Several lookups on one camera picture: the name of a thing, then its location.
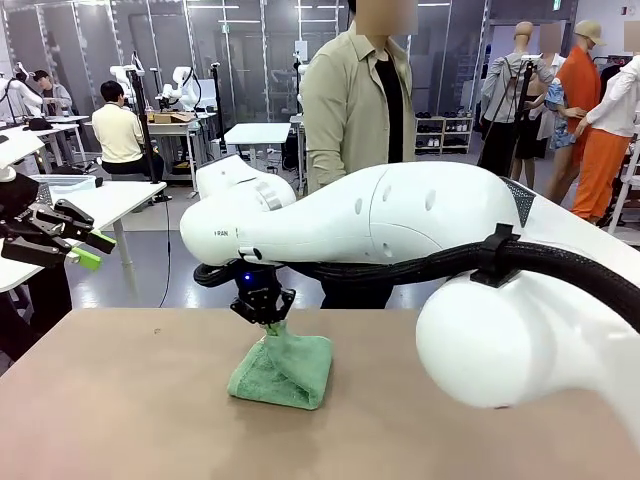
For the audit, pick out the mannequin in grey shirt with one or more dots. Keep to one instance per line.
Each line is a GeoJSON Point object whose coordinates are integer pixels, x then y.
{"type": "Point", "coordinates": [510, 90]}

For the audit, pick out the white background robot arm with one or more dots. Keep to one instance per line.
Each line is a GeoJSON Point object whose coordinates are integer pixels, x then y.
{"type": "Point", "coordinates": [300, 72]}
{"type": "Point", "coordinates": [17, 92]}
{"type": "Point", "coordinates": [122, 80]}
{"type": "Point", "coordinates": [182, 90]}

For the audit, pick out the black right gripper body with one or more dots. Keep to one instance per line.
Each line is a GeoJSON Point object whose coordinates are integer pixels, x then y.
{"type": "Point", "coordinates": [257, 290]}

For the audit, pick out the seated person in grey jacket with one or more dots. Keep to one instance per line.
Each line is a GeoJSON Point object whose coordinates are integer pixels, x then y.
{"type": "Point", "coordinates": [52, 97]}

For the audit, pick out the black tripod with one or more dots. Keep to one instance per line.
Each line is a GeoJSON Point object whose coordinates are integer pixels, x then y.
{"type": "Point", "coordinates": [520, 100]}

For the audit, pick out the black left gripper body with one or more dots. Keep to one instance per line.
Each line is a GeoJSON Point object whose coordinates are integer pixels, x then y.
{"type": "Point", "coordinates": [20, 200]}

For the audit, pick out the clear plastic bin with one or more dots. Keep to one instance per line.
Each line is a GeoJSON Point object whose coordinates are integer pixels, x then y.
{"type": "Point", "coordinates": [65, 182]}

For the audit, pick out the white standing desk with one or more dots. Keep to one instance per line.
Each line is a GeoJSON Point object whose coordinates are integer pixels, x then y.
{"type": "Point", "coordinates": [257, 132]}

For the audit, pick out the green terry towel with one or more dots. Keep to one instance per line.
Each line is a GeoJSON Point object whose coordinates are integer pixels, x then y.
{"type": "Point", "coordinates": [280, 375]}

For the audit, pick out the mannequin in orange trousers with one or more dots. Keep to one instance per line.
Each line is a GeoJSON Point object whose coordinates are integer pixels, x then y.
{"type": "Point", "coordinates": [605, 150]}

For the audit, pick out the cardboard box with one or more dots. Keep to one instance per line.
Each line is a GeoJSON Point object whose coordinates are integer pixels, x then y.
{"type": "Point", "coordinates": [170, 118]}

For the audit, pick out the white office desk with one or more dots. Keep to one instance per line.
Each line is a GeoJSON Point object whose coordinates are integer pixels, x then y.
{"type": "Point", "coordinates": [50, 132]}

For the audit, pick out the white paper sign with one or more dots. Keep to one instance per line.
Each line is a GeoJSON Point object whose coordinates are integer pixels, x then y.
{"type": "Point", "coordinates": [300, 51]}

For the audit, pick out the black pole stand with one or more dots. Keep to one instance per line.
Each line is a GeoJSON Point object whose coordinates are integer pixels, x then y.
{"type": "Point", "coordinates": [142, 125]}
{"type": "Point", "coordinates": [217, 110]}

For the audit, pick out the black hat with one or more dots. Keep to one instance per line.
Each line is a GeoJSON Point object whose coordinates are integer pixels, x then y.
{"type": "Point", "coordinates": [37, 125]}

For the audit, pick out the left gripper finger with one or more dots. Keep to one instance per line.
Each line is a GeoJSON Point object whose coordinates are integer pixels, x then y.
{"type": "Point", "coordinates": [50, 250]}
{"type": "Point", "coordinates": [75, 220]}

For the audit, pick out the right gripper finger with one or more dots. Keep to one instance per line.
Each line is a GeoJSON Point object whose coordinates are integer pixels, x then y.
{"type": "Point", "coordinates": [285, 302]}
{"type": "Point", "coordinates": [246, 310]}

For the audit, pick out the person in beige shirt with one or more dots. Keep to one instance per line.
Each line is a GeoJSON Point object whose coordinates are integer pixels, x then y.
{"type": "Point", "coordinates": [340, 100]}

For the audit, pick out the seated person in yellow shirt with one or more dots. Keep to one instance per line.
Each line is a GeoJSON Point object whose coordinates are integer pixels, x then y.
{"type": "Point", "coordinates": [117, 135]}

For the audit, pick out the white work table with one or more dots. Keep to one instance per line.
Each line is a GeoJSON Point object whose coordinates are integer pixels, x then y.
{"type": "Point", "coordinates": [575, 220]}
{"type": "Point", "coordinates": [115, 200]}

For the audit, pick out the figure in blue floral dress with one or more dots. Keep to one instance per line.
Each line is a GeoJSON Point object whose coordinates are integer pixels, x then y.
{"type": "Point", "coordinates": [557, 125]}

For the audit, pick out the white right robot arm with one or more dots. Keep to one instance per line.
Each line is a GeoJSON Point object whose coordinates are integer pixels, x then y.
{"type": "Point", "coordinates": [400, 215]}

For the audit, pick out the mannequin in orange shirt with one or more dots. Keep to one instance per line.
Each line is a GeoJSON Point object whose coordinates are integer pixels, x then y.
{"type": "Point", "coordinates": [580, 85]}

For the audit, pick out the wooden shoe shelf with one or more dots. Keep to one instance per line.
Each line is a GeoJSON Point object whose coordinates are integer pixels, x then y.
{"type": "Point", "coordinates": [445, 135]}

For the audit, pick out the white robot desk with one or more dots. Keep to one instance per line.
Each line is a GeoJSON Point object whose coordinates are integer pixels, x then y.
{"type": "Point", "coordinates": [175, 130]}

